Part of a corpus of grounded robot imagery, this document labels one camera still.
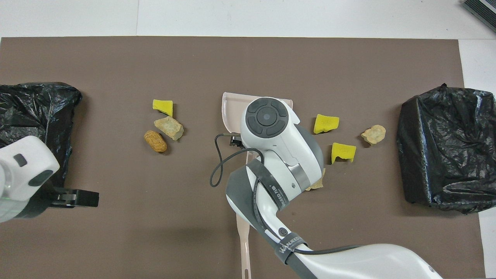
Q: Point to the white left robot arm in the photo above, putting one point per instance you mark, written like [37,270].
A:
[23,174]

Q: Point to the black bag lined bin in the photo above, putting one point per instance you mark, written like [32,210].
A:
[35,108]
[445,155]

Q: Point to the grey ribbed panel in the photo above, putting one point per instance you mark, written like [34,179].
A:
[484,9]

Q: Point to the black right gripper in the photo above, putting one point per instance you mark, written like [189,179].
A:
[236,140]

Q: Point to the yellow sponge piece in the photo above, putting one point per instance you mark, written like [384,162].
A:
[325,123]
[343,152]

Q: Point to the yellow sponge green backing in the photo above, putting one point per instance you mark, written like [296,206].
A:
[162,106]

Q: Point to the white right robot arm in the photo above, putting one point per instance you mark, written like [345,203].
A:
[279,147]

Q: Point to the beige plastic dustpan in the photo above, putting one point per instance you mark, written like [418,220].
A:
[232,108]

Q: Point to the beige scrap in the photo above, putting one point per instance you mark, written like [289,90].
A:
[318,183]
[374,134]

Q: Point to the brown table mat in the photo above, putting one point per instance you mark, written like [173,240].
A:
[116,232]

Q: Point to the brown bread roll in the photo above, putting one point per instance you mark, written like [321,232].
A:
[155,141]

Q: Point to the beige brush black bristles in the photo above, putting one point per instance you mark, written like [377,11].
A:
[244,248]

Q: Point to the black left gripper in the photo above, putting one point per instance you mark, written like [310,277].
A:
[58,198]

